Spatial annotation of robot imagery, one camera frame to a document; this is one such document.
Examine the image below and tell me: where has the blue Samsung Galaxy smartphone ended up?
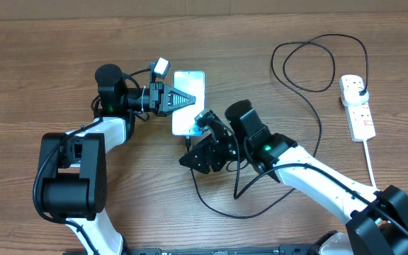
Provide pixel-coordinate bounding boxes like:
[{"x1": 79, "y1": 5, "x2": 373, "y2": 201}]
[{"x1": 171, "y1": 70, "x2": 205, "y2": 137}]

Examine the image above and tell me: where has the black USB charging cable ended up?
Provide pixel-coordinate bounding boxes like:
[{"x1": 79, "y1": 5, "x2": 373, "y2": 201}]
[{"x1": 184, "y1": 33, "x2": 370, "y2": 220}]

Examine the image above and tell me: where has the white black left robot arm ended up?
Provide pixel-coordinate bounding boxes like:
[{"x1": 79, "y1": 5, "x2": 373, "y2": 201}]
[{"x1": 33, "y1": 58, "x2": 196, "y2": 254}]

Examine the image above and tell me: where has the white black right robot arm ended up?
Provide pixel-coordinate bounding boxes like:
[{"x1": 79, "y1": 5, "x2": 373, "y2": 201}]
[{"x1": 179, "y1": 100, "x2": 408, "y2": 254}]

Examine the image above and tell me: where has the white charger plug adapter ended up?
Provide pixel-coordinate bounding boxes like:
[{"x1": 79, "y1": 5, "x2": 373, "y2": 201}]
[{"x1": 341, "y1": 87, "x2": 370, "y2": 107}]

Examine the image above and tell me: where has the white power extension strip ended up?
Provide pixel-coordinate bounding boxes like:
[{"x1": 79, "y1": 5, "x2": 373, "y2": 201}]
[{"x1": 339, "y1": 74, "x2": 377, "y2": 143}]

